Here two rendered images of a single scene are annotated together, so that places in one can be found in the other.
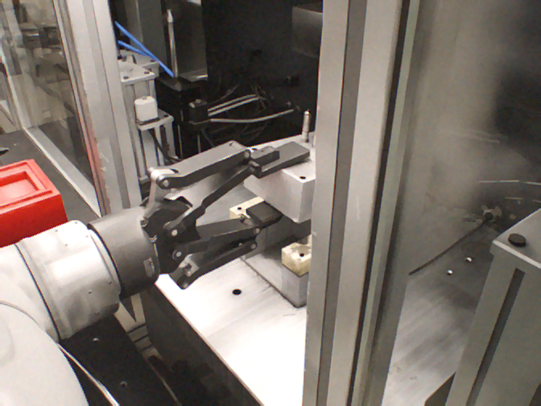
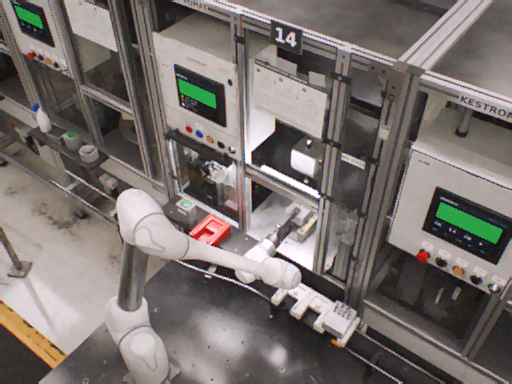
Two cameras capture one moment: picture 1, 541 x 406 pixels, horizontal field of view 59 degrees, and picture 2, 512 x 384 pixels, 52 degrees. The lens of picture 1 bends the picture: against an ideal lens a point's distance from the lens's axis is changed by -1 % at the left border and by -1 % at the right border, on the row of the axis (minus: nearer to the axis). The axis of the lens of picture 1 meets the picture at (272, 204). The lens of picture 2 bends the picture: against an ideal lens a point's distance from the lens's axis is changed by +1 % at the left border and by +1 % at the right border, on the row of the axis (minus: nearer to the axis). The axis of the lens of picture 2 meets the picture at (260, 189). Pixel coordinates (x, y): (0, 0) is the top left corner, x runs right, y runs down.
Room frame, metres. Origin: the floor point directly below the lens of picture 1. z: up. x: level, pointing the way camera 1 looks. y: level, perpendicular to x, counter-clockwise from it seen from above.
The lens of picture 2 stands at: (-1.06, 0.57, 2.83)
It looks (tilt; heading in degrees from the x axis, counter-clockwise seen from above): 45 degrees down; 345
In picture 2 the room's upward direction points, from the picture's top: straight up
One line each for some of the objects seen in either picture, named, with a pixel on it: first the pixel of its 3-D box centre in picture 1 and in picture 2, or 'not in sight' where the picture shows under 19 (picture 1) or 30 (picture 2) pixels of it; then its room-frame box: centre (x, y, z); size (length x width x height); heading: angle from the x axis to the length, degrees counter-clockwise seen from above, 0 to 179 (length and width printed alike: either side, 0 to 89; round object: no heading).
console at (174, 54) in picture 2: not in sight; (215, 86); (0.77, 0.27, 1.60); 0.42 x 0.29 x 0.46; 39
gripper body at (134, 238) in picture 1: (149, 241); (275, 238); (0.36, 0.11, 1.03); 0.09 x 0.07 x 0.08; 128
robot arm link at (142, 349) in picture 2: not in sight; (145, 354); (0.05, 0.75, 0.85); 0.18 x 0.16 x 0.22; 19
